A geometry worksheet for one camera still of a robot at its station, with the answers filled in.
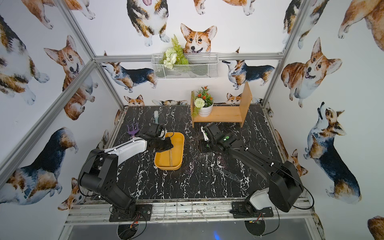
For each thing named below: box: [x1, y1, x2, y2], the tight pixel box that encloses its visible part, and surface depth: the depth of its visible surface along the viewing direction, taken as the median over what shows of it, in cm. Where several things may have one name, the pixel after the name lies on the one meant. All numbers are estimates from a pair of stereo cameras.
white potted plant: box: [192, 86, 215, 118], surface depth 98 cm
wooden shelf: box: [190, 81, 253, 128], surface depth 107 cm
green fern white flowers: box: [159, 34, 189, 70], surface depth 82 cm
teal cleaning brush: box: [154, 110, 159, 124], surface depth 118 cm
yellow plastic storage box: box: [154, 132, 185, 171], surface depth 90 cm
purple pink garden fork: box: [127, 123, 140, 138], surface depth 109 cm
